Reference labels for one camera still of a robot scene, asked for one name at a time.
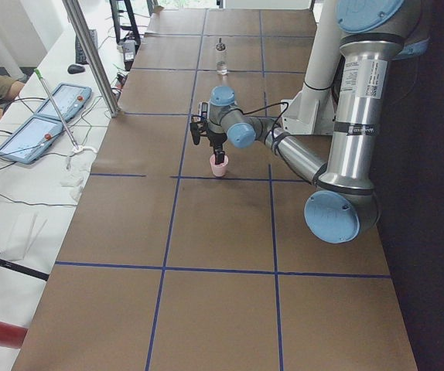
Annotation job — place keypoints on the aluminium frame post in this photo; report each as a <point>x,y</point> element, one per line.
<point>78,21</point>

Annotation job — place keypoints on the upper blue teach pendant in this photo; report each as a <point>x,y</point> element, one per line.
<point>69,98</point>

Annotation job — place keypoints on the clear glass sauce bottle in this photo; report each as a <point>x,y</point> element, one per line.
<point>221,57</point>

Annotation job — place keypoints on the grey digital kitchen scale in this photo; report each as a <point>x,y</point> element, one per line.
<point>203,111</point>

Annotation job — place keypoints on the blue teach pendant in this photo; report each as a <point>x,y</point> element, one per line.
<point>69,98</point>
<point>30,140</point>

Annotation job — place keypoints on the pink plastic cup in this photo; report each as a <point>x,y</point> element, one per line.
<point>219,170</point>

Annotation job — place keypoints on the metal rod green tip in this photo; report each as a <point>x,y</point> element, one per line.
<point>76,147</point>

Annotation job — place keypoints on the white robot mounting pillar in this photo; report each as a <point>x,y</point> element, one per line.
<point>311,111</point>

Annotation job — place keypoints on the black computer mouse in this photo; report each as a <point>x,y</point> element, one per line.
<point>75,69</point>

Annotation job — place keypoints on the lower blue teach pendant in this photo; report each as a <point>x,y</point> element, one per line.
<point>30,140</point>

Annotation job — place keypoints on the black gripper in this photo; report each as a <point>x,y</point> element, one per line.
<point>216,140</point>

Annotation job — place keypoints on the black keyboard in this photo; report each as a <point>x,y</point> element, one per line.
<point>80,56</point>

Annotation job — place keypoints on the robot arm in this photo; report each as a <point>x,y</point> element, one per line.
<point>344,205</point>

